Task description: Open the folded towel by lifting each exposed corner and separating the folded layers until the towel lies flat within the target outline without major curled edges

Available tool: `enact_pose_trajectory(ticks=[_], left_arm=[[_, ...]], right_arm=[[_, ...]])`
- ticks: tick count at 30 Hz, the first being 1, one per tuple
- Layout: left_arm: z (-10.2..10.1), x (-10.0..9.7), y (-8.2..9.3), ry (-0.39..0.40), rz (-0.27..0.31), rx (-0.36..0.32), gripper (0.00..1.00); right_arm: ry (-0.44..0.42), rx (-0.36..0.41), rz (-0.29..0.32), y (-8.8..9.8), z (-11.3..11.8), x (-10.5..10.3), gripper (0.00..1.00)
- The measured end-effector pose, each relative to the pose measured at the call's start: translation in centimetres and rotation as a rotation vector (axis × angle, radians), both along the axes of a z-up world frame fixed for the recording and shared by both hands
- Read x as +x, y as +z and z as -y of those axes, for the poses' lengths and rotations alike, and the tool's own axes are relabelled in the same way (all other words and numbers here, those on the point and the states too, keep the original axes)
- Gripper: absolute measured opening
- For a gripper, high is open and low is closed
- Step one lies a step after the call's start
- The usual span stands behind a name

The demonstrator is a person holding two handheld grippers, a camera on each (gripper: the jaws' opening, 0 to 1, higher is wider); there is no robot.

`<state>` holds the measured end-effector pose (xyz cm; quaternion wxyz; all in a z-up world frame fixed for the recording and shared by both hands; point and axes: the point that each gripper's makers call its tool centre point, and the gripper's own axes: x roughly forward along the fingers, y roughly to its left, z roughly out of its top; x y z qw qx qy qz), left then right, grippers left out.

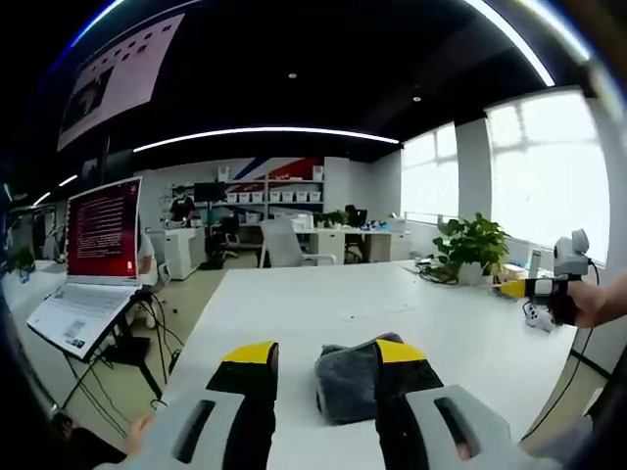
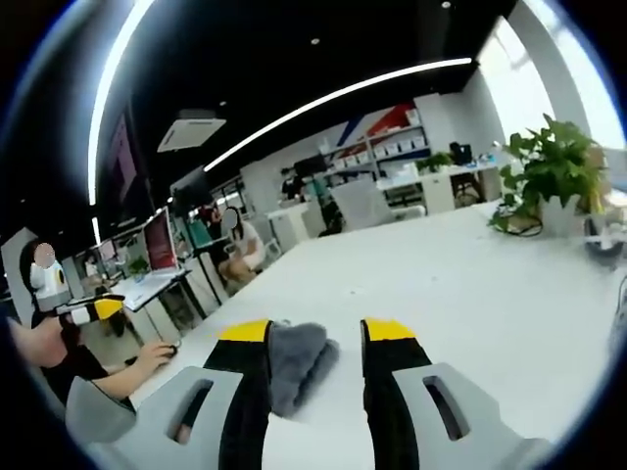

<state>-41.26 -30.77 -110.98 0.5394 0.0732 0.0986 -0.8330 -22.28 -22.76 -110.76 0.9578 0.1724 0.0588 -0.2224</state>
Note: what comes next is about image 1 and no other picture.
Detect grey towel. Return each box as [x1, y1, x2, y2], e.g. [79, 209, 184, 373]
[313, 332, 408, 425]

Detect white open laptop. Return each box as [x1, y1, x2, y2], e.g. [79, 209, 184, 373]
[25, 175, 144, 364]

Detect person's right hand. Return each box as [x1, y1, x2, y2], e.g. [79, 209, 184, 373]
[546, 282, 611, 328]

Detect person's left hand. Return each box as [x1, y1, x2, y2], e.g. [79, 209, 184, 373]
[121, 413, 156, 460]

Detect white game controller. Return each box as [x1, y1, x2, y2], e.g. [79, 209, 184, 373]
[522, 300, 557, 335]

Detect potted green plant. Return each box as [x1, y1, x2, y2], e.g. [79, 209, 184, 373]
[432, 211, 511, 288]

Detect black laptop stand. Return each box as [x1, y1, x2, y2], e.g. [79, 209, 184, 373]
[58, 288, 166, 407]

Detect black office chair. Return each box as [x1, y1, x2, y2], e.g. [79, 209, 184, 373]
[344, 204, 368, 229]

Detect white office desk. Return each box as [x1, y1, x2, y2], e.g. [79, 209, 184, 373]
[292, 225, 409, 265]

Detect white cabinet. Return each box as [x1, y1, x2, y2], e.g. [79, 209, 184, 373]
[164, 226, 208, 281]

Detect small green plant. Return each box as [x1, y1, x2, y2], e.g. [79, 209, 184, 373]
[313, 210, 350, 230]

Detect white office chair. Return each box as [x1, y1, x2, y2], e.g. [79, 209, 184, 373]
[258, 217, 339, 268]

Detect black monitor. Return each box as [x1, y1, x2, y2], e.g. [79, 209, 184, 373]
[193, 181, 228, 204]

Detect shelf with white bins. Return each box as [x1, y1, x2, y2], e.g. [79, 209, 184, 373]
[215, 164, 327, 221]

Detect large hanging display screen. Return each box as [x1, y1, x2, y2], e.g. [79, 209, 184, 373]
[57, 13, 187, 153]

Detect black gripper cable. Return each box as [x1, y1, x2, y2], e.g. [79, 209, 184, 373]
[518, 258, 606, 442]

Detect black floor cables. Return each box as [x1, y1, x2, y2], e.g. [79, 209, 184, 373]
[68, 288, 190, 442]

